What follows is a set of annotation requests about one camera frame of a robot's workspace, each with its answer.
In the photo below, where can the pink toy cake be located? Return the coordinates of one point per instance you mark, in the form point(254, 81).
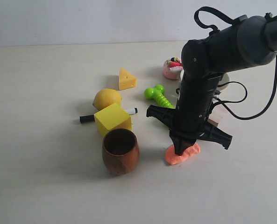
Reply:
point(172, 68)

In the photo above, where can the brown wooden cup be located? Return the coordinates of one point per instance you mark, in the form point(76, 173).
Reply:
point(120, 151)

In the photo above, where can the green bone dog toy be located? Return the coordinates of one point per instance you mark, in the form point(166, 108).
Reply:
point(157, 93)

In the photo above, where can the yellow foam cube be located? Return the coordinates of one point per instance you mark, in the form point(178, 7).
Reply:
point(112, 117)

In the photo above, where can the white ceramic bowl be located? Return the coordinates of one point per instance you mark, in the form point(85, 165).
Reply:
point(224, 79)

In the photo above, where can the light wooden block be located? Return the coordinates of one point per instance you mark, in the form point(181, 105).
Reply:
point(218, 113)

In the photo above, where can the yellow cheese wedge toy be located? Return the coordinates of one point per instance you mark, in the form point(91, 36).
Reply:
point(126, 80)

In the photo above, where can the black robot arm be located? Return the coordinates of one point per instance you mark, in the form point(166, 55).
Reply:
point(248, 42)

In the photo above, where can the yellow lemon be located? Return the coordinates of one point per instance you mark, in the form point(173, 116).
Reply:
point(106, 97)

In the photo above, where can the orange slice-shaped putty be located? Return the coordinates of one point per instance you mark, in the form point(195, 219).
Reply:
point(173, 159)

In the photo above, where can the black and white marker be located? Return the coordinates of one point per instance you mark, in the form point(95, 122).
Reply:
point(90, 118)

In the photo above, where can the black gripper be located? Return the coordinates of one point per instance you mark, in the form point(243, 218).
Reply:
point(185, 128)

